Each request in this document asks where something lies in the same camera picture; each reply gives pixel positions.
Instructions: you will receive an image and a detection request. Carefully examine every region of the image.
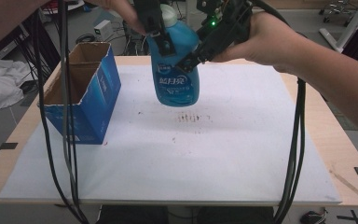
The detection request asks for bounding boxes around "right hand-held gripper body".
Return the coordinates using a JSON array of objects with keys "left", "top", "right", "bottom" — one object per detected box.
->
[{"left": 195, "top": 0, "right": 255, "bottom": 62}]

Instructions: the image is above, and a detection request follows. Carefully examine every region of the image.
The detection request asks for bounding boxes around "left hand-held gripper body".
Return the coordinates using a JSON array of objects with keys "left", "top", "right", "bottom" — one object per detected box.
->
[{"left": 133, "top": 0, "right": 166, "bottom": 35}]

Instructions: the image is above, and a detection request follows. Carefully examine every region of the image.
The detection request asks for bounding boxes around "blue detergent bottle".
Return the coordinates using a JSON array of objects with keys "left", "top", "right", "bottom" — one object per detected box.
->
[{"left": 145, "top": 3, "right": 200, "bottom": 107}]

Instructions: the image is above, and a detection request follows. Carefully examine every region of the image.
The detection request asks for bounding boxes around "blue cardboard box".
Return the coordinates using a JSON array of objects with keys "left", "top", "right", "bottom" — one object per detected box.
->
[{"left": 36, "top": 41, "right": 122, "bottom": 146}]

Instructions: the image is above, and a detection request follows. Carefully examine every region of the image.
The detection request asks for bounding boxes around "person's left hand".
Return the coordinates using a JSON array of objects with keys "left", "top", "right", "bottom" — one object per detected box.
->
[{"left": 83, "top": 0, "right": 147, "bottom": 36}]

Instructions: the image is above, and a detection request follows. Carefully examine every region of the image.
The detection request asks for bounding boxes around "person's right hand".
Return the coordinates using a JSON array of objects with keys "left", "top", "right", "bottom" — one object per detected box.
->
[{"left": 213, "top": 12, "right": 309, "bottom": 75}]

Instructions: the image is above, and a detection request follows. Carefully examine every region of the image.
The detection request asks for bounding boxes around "white power adapter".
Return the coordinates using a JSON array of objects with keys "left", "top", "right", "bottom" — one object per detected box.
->
[{"left": 93, "top": 20, "right": 113, "bottom": 42}]

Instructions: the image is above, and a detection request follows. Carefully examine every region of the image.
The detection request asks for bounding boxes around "white table mat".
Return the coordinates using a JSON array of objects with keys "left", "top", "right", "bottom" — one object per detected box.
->
[{"left": 0, "top": 63, "right": 343, "bottom": 206}]

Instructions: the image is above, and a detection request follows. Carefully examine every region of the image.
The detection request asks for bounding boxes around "wheeled chair base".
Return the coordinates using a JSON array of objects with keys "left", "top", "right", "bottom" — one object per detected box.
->
[{"left": 318, "top": 0, "right": 353, "bottom": 24}]

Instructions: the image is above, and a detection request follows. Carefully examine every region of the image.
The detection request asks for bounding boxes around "white metal stand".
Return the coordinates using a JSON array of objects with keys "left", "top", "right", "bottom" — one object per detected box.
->
[{"left": 318, "top": 0, "right": 358, "bottom": 54}]

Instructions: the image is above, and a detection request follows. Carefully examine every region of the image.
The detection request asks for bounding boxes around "white cloth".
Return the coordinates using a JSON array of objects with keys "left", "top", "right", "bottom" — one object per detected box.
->
[{"left": 0, "top": 53, "right": 39, "bottom": 113}]

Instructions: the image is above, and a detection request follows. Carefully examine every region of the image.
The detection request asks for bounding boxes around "black cable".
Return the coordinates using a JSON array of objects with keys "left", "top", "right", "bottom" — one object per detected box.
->
[
  {"left": 32, "top": 8, "right": 90, "bottom": 224},
  {"left": 251, "top": 0, "right": 307, "bottom": 224},
  {"left": 64, "top": 46, "right": 90, "bottom": 224},
  {"left": 273, "top": 77, "right": 302, "bottom": 224}
]

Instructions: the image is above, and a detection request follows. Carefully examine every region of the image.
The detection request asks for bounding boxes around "grey cable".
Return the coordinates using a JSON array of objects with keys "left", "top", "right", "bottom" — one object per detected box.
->
[{"left": 59, "top": 0, "right": 80, "bottom": 203}]

